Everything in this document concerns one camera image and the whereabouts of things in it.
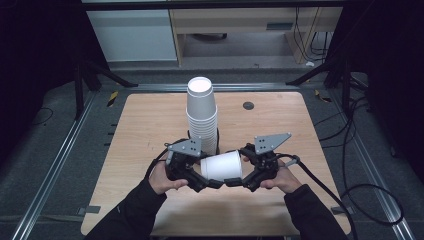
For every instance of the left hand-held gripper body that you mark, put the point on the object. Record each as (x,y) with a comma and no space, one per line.
(181,163)

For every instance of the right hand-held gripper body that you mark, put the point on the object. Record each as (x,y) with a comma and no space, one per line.
(266,163)

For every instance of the single white paper cup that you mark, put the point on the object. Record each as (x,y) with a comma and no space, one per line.
(221,166)

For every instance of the stack of white paper cups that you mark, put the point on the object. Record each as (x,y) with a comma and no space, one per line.
(201,110)

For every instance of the person's right hand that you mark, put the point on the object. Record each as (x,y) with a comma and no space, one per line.
(283,181)

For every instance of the person's left hand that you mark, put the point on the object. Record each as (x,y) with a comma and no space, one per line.
(161,181)

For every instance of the black round table grommet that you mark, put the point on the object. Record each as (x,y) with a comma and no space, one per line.
(248,105)

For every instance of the yellow black tape strip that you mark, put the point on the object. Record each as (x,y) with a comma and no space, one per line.
(322,97)
(112,99)

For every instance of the black metal stand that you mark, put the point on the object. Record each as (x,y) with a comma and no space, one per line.
(346,86)
(79,93)

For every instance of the white cabinet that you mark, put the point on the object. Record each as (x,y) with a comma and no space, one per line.
(133,36)

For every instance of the aluminium floor rail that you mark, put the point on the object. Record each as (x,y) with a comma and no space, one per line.
(233,87)
(373,173)
(50,176)

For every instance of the grey metal bracket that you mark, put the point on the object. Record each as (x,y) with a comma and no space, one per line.
(341,210)
(90,210)

